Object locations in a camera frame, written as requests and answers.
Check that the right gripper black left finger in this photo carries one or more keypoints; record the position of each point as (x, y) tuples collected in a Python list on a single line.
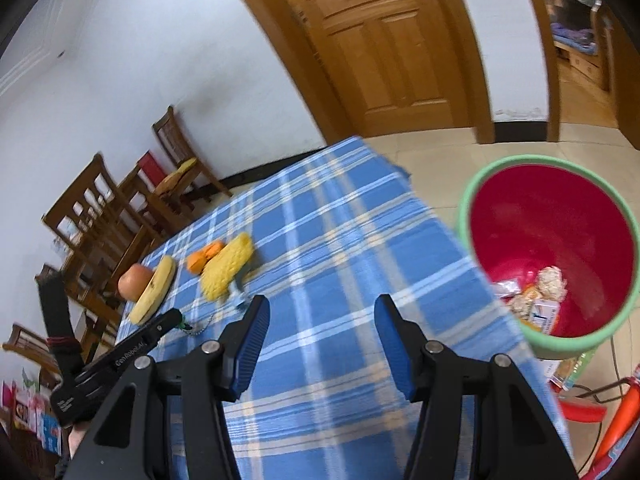
[(129, 437)]

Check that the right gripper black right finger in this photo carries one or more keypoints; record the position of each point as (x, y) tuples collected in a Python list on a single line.
[(512, 435)]

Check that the orange clear snack packet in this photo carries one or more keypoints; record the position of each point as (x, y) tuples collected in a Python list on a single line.
[(536, 301)]

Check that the red green trash bin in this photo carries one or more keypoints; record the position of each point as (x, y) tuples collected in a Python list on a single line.
[(522, 213)]

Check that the wooden dining table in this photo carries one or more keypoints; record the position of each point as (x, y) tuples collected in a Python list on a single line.
[(99, 295)]

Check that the yellow banana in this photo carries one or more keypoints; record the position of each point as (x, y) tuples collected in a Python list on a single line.
[(155, 292)]

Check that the yellow foam fruit net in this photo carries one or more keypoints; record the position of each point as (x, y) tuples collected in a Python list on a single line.
[(222, 269)]

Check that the red apple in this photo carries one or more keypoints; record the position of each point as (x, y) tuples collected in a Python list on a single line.
[(134, 281)]

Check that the orange crumpled wrapper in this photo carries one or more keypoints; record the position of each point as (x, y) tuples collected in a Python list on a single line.
[(196, 261)]

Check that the near wooden dining chair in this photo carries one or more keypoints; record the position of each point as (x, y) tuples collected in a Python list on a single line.
[(98, 222)]

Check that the blue plaid tablecloth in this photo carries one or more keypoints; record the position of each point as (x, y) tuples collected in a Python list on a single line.
[(331, 234)]

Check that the far wooden cushioned chair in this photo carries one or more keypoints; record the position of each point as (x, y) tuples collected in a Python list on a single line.
[(178, 149)]

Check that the wooden panel door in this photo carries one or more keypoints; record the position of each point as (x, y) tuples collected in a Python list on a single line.
[(377, 67)]

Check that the wooden bunk bed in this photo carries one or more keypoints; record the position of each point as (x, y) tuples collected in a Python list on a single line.
[(579, 32)]

